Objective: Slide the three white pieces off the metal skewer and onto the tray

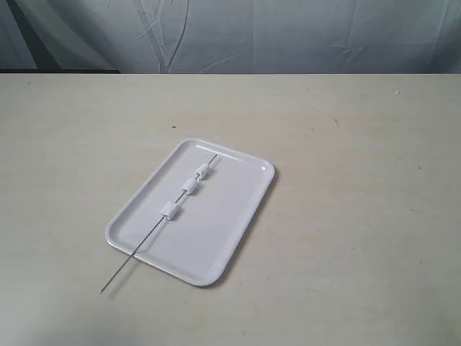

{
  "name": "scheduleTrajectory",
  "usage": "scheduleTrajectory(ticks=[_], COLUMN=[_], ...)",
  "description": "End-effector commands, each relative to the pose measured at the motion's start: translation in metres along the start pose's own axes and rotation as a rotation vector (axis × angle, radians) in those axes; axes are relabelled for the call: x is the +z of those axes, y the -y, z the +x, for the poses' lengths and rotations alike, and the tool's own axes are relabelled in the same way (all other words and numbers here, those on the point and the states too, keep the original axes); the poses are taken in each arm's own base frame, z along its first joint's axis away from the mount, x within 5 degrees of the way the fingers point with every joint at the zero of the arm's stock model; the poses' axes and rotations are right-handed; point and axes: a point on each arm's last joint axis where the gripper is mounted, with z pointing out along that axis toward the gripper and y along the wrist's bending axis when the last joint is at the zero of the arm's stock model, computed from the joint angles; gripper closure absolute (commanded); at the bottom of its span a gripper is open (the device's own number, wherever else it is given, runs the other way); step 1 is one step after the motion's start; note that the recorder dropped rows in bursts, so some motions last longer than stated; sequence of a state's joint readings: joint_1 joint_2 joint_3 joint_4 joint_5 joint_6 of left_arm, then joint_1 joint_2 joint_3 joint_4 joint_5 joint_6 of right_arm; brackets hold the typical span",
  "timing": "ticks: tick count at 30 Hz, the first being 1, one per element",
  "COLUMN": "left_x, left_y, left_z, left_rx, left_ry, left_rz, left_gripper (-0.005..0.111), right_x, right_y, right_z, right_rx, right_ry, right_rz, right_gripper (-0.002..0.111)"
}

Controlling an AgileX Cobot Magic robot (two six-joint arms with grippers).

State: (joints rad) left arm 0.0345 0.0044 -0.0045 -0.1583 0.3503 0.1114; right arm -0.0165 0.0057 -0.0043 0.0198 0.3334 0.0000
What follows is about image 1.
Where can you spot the white marshmallow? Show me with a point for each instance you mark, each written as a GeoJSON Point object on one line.
{"type": "Point", "coordinates": [190, 186]}
{"type": "Point", "coordinates": [170, 210]}
{"type": "Point", "coordinates": [202, 171]}

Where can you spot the thin metal skewer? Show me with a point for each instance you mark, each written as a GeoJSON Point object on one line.
{"type": "Point", "coordinates": [163, 218]}

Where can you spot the white rectangular plastic tray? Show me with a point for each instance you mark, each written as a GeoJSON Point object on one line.
{"type": "Point", "coordinates": [198, 244]}

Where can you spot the grey backdrop cloth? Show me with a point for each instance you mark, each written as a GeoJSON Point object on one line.
{"type": "Point", "coordinates": [231, 37]}

